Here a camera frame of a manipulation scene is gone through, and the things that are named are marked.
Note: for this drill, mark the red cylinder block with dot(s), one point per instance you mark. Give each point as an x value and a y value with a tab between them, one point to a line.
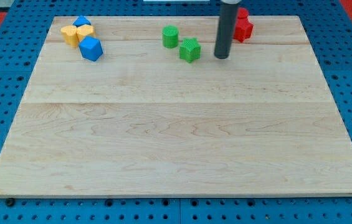
242	13

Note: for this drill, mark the green cylinder block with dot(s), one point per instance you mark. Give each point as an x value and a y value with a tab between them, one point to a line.
170	36

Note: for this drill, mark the green star block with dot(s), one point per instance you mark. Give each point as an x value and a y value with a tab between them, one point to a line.
190	50

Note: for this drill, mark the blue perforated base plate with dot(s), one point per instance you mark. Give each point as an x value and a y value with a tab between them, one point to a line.
328	25

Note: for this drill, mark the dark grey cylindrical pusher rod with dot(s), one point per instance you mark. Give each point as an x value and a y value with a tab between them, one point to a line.
226	27

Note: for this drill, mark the light wooden board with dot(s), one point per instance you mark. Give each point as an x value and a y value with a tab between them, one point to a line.
142	123

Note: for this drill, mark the yellow pentagon block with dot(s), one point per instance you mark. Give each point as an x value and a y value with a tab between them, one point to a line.
85	31

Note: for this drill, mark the yellow heart block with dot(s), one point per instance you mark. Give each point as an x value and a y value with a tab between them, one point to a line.
69	33

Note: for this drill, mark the blue cube block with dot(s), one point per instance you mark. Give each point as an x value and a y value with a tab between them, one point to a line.
91	48

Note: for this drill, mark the blue triangle block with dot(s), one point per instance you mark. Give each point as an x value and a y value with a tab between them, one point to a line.
80	21

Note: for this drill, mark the red star block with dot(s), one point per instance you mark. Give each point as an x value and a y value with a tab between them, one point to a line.
243	30

